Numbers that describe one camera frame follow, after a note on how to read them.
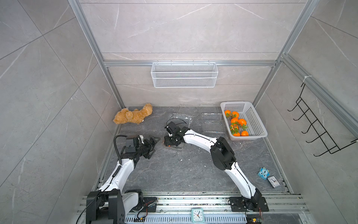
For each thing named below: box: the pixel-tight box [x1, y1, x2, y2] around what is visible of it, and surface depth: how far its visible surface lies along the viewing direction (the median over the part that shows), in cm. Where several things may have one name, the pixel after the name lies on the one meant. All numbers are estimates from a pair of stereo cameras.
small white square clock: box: [267, 175, 281, 189], surface depth 81 cm
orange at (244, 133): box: [240, 130, 249, 137], surface depth 100 cm
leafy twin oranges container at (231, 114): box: [224, 109, 240, 119], surface depth 112 cm
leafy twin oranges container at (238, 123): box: [230, 117, 249, 130], surface depth 106 cm
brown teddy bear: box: [112, 103, 153, 125], surface depth 103 cm
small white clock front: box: [191, 208, 205, 224], surface depth 70 cm
